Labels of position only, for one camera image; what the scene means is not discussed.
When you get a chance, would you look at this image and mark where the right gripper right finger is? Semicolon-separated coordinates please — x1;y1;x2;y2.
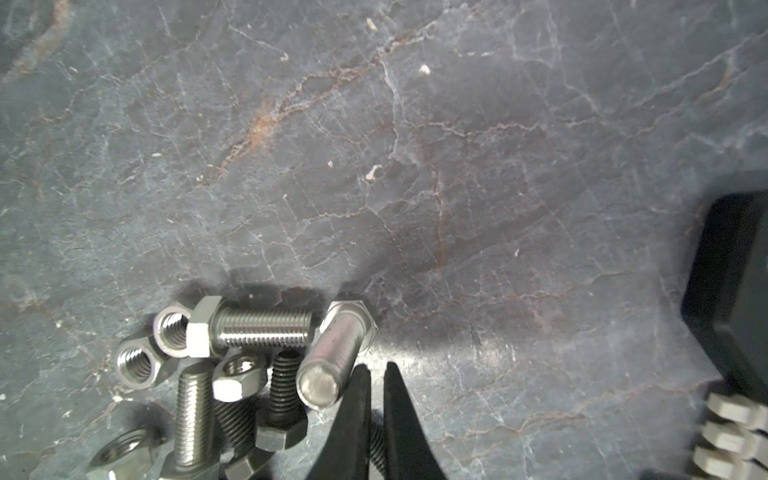
383;361;446;480

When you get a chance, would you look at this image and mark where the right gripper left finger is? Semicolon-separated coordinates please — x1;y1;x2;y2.
306;364;371;480

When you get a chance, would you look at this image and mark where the silver hex bolt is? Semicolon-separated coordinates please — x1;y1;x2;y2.
296;299;378;410

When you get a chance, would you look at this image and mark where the black screws cluster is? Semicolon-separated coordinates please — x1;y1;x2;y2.
213;350;308;479

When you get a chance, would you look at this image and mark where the black rack with screws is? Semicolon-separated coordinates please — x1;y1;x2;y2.
681;191;767;479

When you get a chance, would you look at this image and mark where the silver hex bolt horizontal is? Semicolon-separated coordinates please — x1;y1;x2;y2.
186;296;314;358

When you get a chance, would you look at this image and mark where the silver hex nut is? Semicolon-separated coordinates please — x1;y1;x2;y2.
115;334;179;390

